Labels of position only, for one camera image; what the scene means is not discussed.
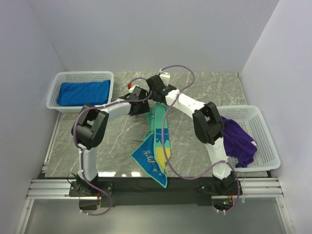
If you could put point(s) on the purple towel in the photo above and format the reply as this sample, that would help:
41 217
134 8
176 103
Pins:
238 143

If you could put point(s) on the yellow teal patterned towel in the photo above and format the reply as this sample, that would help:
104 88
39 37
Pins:
155 149

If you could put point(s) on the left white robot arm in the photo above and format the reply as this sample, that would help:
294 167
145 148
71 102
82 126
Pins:
89 129

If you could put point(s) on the left white plastic basket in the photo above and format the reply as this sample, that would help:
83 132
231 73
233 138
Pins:
71 77

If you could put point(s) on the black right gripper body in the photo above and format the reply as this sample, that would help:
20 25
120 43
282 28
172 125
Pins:
152 96

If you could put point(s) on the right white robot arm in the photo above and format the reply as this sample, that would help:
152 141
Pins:
208 127

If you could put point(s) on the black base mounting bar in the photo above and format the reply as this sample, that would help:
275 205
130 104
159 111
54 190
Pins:
130 191

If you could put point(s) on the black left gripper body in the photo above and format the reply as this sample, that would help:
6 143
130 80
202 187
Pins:
144 107

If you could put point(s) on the white plastic basket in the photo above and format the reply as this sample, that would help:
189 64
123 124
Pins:
252 122
71 77

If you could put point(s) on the right white plastic basket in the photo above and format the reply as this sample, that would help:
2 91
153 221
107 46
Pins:
252 122

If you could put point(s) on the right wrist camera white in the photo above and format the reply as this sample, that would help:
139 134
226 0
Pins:
165 77

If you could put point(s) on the aluminium rail frame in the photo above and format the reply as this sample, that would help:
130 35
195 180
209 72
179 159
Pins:
50 210

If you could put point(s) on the blue towel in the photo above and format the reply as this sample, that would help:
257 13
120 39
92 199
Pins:
78 94

